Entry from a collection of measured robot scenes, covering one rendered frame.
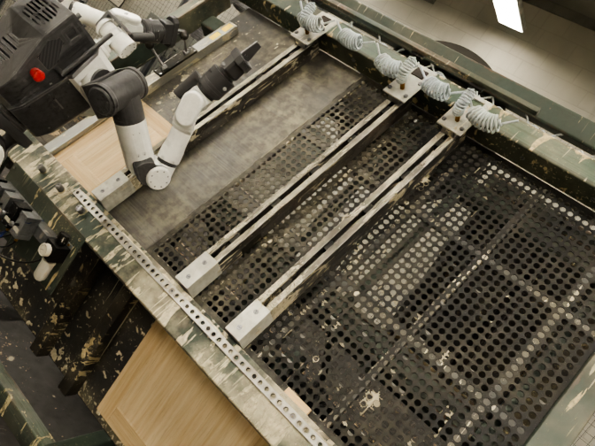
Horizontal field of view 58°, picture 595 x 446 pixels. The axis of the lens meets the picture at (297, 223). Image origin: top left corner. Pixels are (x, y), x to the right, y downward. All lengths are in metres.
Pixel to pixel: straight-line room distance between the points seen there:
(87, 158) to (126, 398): 0.90
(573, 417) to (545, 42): 5.79
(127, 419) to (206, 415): 0.34
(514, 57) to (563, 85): 0.65
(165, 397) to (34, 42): 1.19
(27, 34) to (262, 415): 1.19
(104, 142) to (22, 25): 0.66
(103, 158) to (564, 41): 5.75
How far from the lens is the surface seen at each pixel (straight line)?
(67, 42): 1.66
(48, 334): 2.34
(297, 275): 1.67
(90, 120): 2.29
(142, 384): 2.06
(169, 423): 2.00
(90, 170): 2.15
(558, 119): 2.49
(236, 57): 1.65
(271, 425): 1.51
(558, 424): 1.59
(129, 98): 1.60
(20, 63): 1.64
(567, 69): 6.88
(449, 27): 7.34
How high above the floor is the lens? 1.51
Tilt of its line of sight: 8 degrees down
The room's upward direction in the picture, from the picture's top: 35 degrees clockwise
